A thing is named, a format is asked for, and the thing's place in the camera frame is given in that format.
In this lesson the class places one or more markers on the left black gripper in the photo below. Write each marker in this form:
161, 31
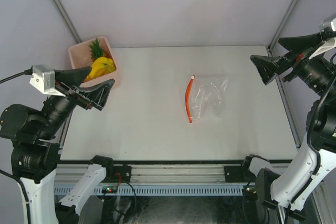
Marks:
97, 94

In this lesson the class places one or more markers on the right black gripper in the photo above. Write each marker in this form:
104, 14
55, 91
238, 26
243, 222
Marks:
269, 65

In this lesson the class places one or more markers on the yellow fake banana bunch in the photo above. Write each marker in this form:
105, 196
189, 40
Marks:
101, 67

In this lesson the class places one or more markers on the fake pineapple green crown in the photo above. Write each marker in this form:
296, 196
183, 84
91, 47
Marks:
96, 50

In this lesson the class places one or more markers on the clear zip top bag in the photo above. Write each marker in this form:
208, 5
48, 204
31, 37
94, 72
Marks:
205, 97

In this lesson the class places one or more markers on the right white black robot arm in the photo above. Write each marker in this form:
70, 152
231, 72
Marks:
316, 156

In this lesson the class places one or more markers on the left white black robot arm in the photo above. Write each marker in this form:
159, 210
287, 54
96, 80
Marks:
35, 155

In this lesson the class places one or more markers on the pink plastic bin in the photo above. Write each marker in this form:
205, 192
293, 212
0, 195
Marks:
80, 57

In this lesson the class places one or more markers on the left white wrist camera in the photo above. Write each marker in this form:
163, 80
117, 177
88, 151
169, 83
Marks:
43, 80

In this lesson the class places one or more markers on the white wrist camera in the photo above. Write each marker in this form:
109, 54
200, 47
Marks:
327, 34
43, 80

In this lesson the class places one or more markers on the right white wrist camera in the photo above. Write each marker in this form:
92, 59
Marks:
327, 34

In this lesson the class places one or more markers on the aluminium rail frame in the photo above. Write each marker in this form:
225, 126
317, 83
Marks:
161, 172

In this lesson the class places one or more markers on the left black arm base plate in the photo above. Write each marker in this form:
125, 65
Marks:
120, 174

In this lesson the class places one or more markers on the grey slotted cable duct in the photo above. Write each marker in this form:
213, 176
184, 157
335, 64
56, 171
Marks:
171, 190

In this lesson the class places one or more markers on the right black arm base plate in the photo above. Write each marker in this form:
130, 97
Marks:
237, 174

